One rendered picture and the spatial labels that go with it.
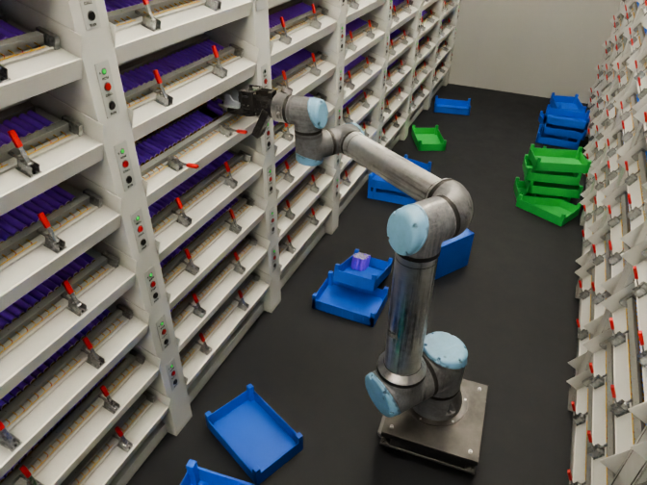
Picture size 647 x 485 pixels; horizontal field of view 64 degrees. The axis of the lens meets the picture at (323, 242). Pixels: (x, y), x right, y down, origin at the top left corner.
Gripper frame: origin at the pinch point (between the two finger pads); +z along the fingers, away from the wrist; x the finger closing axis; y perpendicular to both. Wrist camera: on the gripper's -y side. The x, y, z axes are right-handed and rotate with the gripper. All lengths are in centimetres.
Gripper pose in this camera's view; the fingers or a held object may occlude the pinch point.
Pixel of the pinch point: (223, 105)
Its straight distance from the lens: 183.9
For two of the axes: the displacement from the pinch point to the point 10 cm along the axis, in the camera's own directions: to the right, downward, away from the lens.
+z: -9.1, -2.1, 3.4
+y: -0.2, -8.3, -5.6
